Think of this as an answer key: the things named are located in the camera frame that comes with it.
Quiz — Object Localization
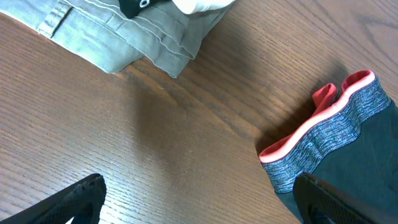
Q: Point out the white folded t-shirt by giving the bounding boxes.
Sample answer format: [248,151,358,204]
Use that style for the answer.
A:
[172,0,235,14]

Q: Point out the black leggings with red waistband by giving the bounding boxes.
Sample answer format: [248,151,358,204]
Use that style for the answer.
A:
[259,70,397,217]

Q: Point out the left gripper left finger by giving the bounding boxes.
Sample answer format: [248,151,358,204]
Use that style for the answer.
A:
[1,174,106,224]

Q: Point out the khaki folded garment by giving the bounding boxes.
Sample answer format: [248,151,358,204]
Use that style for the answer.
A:
[1,0,233,78]

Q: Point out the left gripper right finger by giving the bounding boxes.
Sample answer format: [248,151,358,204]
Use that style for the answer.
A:
[293,172,397,224]

